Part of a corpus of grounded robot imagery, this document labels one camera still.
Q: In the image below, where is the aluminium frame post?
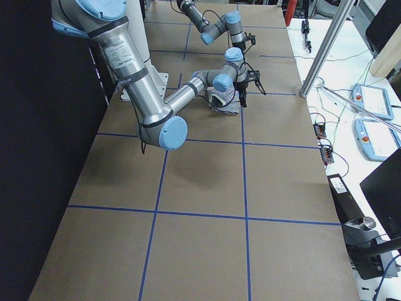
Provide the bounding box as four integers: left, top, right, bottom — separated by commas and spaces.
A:
300, 0, 354, 98

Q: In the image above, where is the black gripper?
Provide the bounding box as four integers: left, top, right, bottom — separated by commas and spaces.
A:
233, 41, 246, 52
235, 80, 248, 108

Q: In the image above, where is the black grabber tool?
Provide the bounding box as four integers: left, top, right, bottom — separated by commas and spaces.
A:
301, 18, 311, 53

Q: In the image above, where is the black monitor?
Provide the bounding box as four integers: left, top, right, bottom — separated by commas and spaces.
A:
360, 150, 401, 238

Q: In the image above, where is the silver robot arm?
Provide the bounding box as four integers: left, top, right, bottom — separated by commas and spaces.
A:
51, 0, 250, 150
176, 1, 256, 53

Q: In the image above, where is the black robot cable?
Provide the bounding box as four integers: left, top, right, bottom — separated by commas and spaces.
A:
130, 93, 150, 155

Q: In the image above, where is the far blue teach pendant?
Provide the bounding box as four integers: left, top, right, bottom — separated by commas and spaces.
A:
352, 83, 394, 120

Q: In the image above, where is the black desktop box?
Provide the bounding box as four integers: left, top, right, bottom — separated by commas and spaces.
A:
328, 174, 385, 280

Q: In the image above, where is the blue teach pendant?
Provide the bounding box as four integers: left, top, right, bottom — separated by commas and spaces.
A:
352, 83, 394, 120
353, 119, 400, 162

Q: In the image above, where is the striped polo shirt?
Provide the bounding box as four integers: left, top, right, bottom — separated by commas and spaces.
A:
207, 87, 240, 115

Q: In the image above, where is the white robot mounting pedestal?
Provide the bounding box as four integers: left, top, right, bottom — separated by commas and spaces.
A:
125, 1, 169, 105

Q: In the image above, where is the white-tipped metal grabber stick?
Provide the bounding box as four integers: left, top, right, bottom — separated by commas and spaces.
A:
316, 78, 400, 133

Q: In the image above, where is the near blue teach pendant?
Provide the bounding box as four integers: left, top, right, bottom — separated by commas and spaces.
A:
353, 119, 400, 162

